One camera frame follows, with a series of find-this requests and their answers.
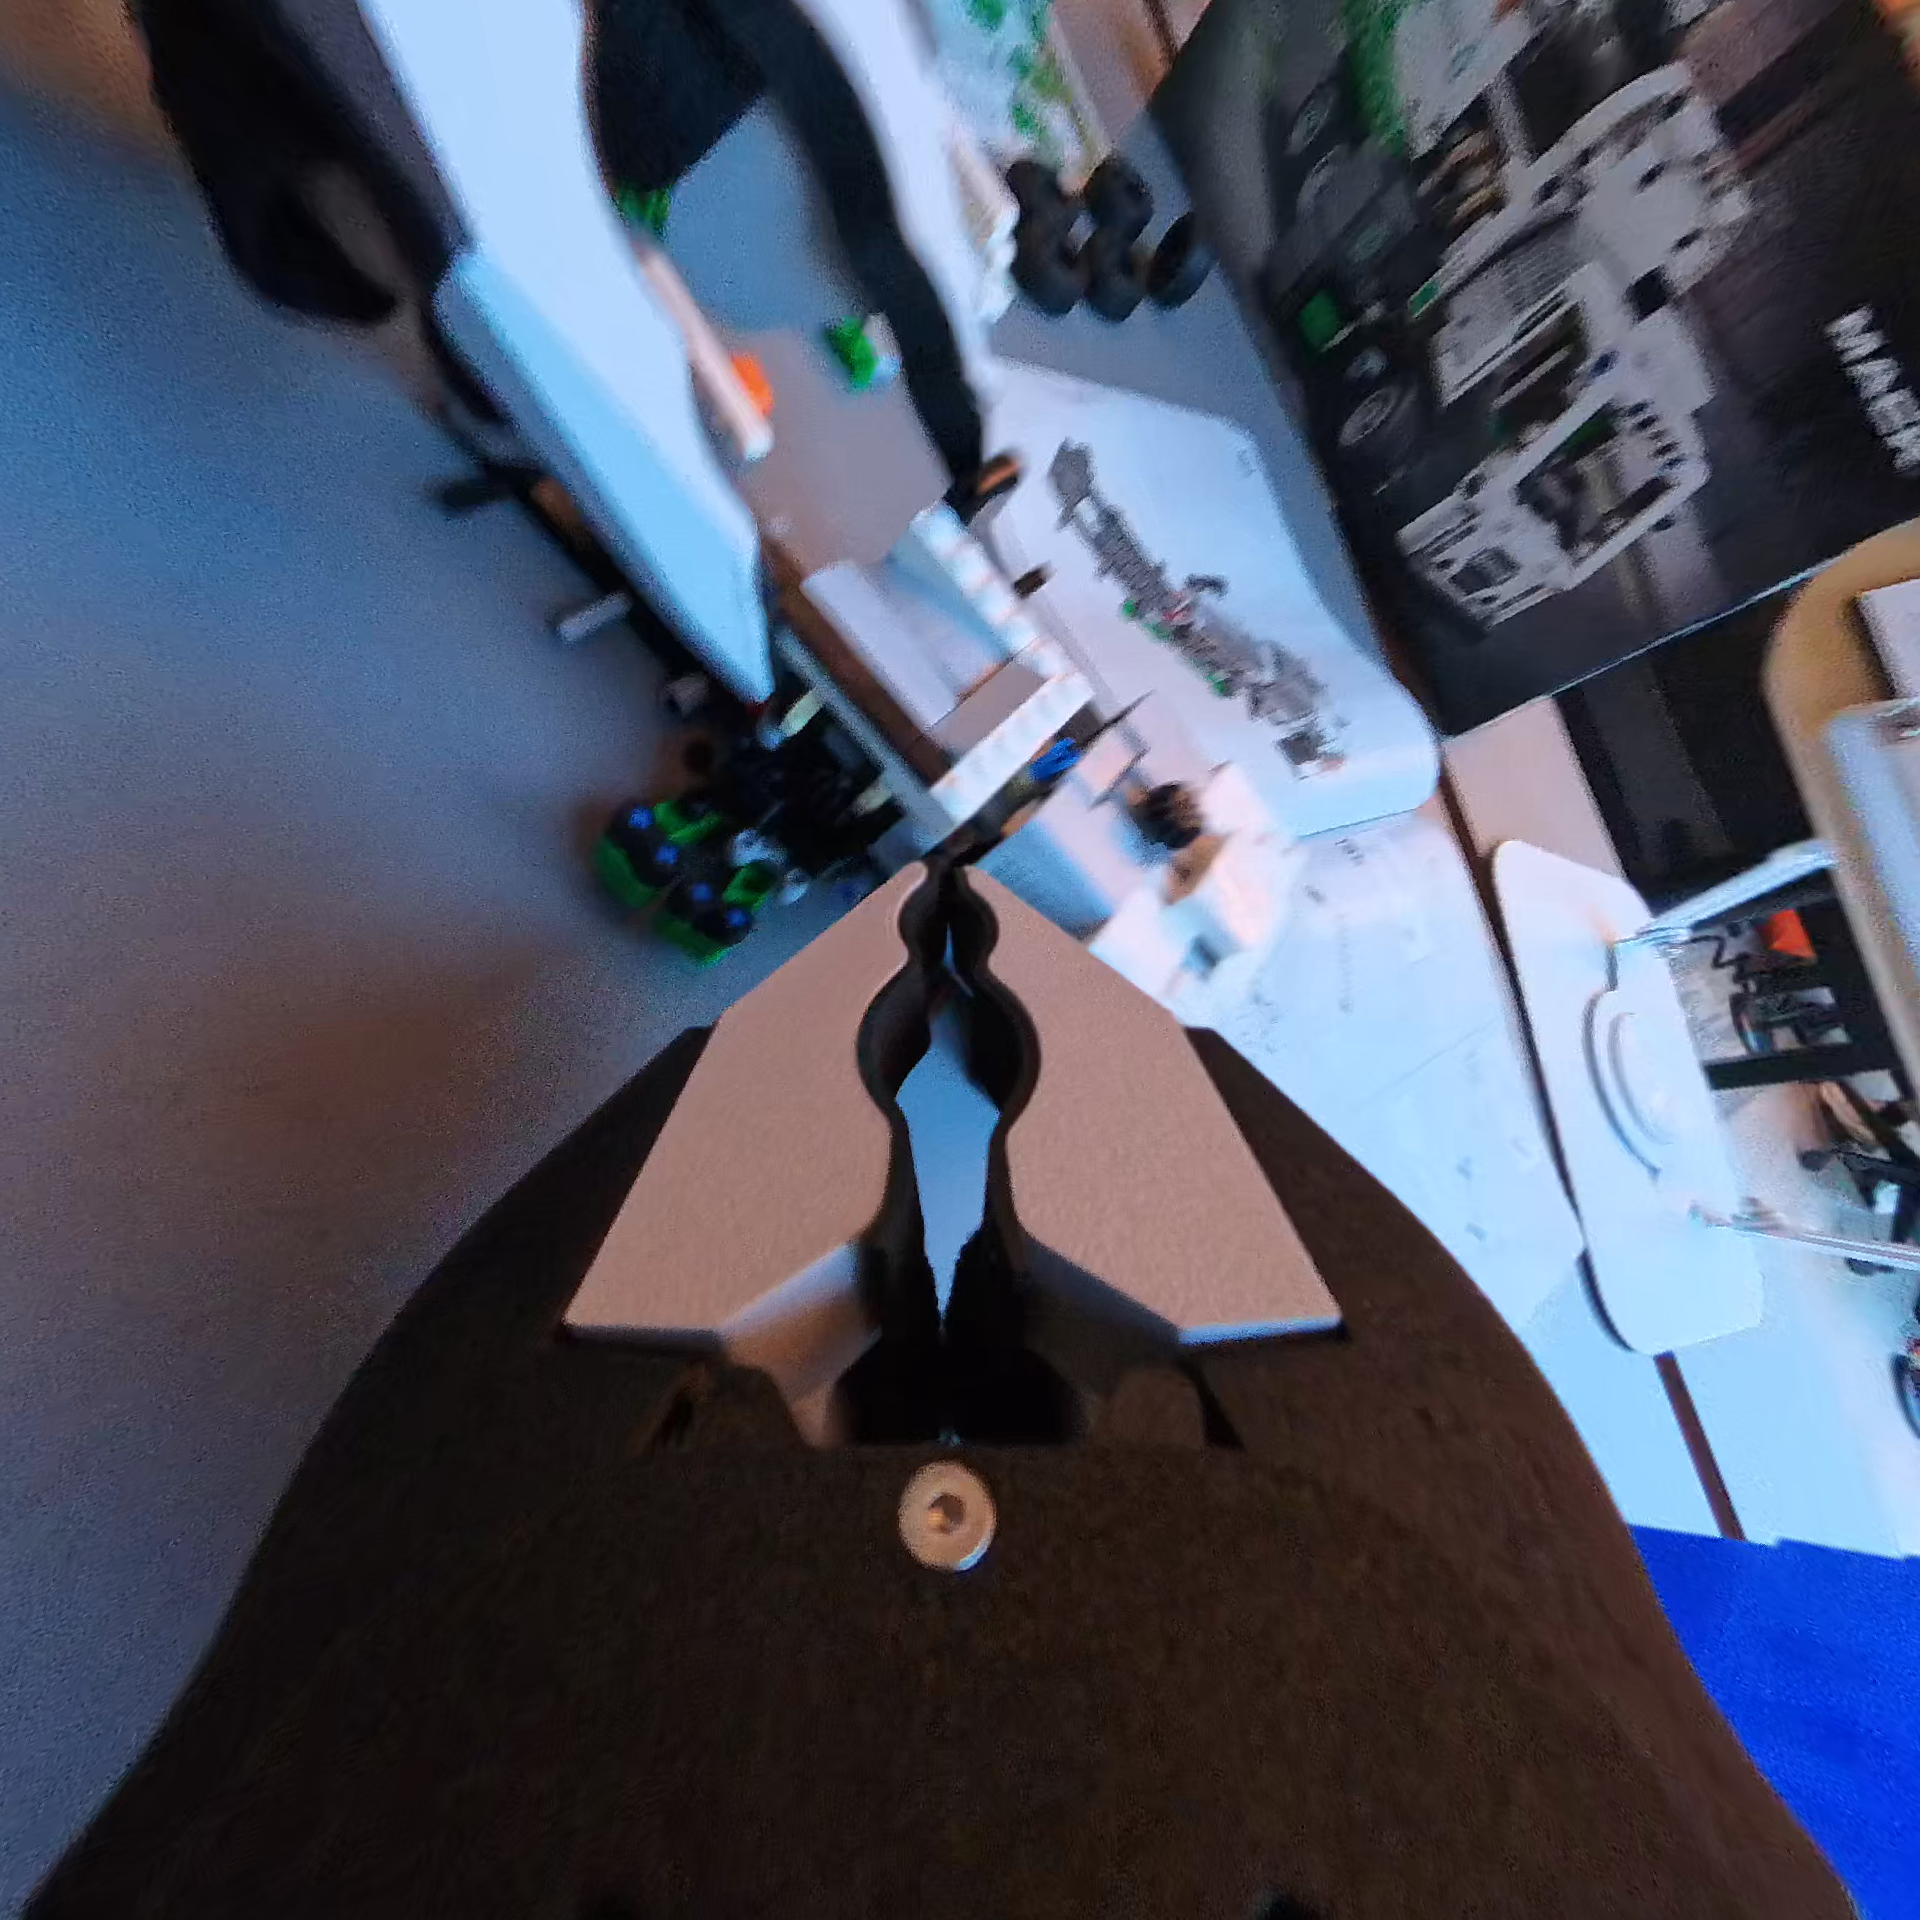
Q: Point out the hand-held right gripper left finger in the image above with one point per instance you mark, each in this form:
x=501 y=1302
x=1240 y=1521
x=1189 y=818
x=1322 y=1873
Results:
x=751 y=1184

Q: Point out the green lego connector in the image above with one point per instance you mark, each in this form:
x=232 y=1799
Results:
x=646 y=207

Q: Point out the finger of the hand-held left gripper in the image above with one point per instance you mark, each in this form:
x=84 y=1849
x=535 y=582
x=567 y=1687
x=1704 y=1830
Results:
x=570 y=375
x=862 y=196

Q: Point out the white metal document stand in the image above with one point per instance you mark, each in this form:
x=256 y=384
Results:
x=1560 y=1049

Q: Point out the orange lego piece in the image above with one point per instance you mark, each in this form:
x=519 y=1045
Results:
x=751 y=383

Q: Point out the open lego instruction booklet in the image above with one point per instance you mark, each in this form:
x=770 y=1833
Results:
x=1202 y=495

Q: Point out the short white lego beam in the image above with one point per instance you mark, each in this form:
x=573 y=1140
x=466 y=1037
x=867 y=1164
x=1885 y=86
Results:
x=699 y=345

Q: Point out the white lego truck model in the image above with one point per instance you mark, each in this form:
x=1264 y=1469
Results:
x=974 y=705

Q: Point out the black lego tire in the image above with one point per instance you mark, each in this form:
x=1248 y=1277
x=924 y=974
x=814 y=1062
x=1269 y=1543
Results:
x=1186 y=260
x=1050 y=270
x=1118 y=196
x=1118 y=284

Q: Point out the black lego set box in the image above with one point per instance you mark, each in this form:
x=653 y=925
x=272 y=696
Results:
x=1576 y=300

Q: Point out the group of white lego beams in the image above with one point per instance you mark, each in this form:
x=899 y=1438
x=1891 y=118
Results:
x=984 y=224

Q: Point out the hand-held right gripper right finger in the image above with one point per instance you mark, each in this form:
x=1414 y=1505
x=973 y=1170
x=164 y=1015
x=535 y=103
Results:
x=1142 y=1184

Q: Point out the green black lego assembly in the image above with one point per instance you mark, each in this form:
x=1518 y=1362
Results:
x=661 y=885

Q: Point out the blue plastic bin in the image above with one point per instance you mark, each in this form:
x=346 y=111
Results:
x=1800 y=1681

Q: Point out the wooden document board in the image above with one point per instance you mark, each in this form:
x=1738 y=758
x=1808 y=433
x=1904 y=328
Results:
x=1808 y=646

